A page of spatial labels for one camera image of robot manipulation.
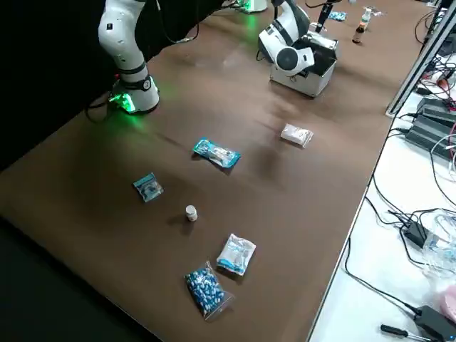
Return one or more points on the large black power adapter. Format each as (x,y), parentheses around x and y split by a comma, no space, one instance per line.
(434,320)

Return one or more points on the clear packet of dark vials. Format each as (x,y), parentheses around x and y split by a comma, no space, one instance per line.
(378,13)

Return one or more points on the blue cotton swab packet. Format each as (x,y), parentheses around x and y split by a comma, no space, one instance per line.
(217,154)

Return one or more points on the small white pill bottle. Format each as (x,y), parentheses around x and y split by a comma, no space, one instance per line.
(191,213)

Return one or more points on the aluminium frame post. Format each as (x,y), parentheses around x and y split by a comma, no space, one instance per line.
(408,82)

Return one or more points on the white gauze packet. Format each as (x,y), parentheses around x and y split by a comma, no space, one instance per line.
(296,134)

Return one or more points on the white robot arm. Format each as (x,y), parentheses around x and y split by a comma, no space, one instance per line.
(258,4)
(123,50)

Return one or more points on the pink plastic item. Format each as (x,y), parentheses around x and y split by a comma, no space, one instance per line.
(449,303)

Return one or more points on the small blue zip bag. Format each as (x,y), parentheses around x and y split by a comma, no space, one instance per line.
(148,187)

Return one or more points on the clear plastic bag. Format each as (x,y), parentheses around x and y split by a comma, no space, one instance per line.
(441,242)

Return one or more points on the small black power adapter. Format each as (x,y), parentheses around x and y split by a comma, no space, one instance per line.
(415,231)

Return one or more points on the white blue soft pack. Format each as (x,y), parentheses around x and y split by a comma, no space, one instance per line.
(236,254)

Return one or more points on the clear plastic bottle white cap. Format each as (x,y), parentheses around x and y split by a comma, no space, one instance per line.
(367,15)

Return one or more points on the blue white capsule bag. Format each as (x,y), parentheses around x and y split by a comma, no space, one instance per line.
(206,290)
(337,15)

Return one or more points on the aluminium medicine case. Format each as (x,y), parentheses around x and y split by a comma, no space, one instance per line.
(303,83)

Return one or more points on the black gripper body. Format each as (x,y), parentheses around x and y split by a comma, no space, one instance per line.
(326,10)

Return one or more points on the brown glass bottle orange cap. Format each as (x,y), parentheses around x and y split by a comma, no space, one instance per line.
(359,32)

